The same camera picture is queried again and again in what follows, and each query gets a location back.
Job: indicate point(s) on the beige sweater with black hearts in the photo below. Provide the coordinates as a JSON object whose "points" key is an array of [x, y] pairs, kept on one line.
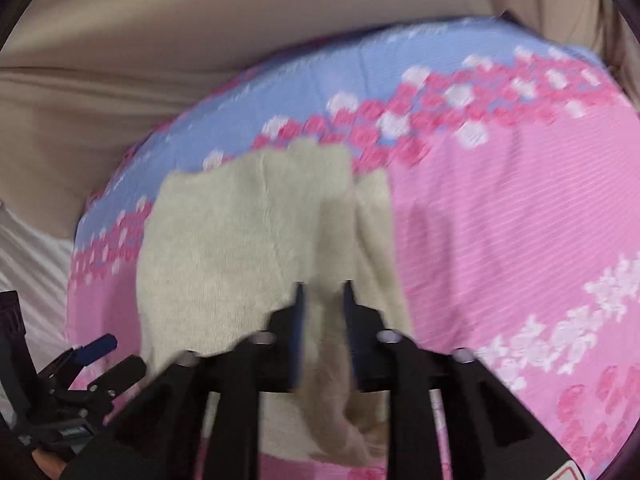
{"points": [[225, 260]]}

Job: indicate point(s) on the person's left hand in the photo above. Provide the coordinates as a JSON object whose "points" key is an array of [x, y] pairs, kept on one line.
{"points": [[50, 465]]}

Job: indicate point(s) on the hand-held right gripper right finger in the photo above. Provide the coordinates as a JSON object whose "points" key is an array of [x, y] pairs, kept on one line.
{"points": [[351, 340]]}

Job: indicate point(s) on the beige curtain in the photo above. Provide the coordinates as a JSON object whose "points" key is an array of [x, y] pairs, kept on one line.
{"points": [[200, 35]]}

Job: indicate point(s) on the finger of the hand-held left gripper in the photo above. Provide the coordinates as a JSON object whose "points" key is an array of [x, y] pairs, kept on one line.
{"points": [[97, 347], [122, 372]]}

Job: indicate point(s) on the pink floral bed sheet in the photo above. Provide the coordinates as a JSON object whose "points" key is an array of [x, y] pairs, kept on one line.
{"points": [[500, 210]]}

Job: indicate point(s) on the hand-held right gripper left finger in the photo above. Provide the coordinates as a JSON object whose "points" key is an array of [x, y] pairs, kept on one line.
{"points": [[298, 340]]}

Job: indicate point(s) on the white satin curtain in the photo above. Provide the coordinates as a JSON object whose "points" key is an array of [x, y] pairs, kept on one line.
{"points": [[30, 270]]}

